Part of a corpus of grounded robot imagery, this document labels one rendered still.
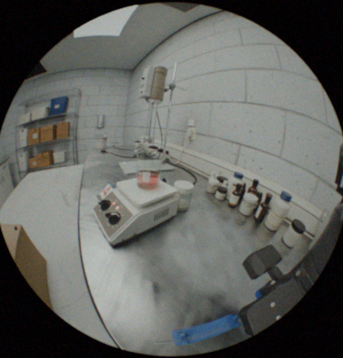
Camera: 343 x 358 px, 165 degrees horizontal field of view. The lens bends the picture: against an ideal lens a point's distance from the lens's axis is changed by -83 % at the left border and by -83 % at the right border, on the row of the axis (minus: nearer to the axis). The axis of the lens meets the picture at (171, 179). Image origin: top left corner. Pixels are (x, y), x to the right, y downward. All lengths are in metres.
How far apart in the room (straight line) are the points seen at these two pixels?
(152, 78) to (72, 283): 0.82
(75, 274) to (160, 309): 0.16
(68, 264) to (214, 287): 0.28
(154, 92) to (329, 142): 0.87
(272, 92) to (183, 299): 0.76
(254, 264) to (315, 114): 0.61
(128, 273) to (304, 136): 0.71
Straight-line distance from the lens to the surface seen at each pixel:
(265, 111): 0.66
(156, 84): 0.73
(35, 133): 2.61
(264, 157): 0.62
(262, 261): 0.18
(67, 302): 0.28
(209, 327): 0.24
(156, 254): 0.28
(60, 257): 0.32
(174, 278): 0.25
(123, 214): 0.28
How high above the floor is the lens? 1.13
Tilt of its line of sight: 22 degrees down
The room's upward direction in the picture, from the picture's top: 8 degrees clockwise
